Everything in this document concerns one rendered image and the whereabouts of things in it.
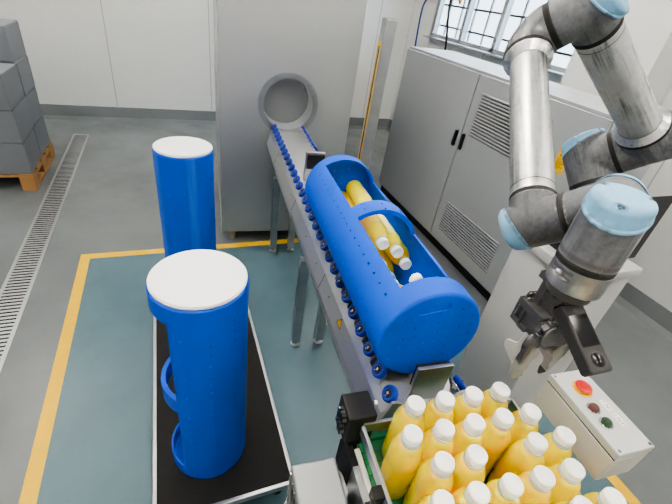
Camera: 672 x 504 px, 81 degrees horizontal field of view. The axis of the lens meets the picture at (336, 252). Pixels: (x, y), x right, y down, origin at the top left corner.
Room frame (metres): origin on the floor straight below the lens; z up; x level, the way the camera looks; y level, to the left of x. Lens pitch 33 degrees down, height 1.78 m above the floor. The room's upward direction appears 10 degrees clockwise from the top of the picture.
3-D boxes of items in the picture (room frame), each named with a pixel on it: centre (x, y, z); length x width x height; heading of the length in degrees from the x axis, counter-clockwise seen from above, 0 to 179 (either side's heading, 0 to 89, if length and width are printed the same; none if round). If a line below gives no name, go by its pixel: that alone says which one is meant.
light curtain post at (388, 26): (2.19, -0.07, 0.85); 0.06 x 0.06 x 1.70; 21
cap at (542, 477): (0.42, -0.45, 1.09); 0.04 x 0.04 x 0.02
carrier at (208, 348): (0.88, 0.38, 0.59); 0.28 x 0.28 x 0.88
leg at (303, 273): (1.64, 0.15, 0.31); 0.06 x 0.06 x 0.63; 21
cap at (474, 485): (0.37, -0.32, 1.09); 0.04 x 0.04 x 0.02
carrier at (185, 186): (1.84, 0.83, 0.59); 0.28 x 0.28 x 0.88
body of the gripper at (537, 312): (0.56, -0.40, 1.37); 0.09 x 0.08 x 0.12; 21
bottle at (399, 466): (0.46, -0.21, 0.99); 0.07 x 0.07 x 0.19
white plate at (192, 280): (0.88, 0.38, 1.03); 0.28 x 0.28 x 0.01
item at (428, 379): (0.68, -0.29, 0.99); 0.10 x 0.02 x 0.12; 111
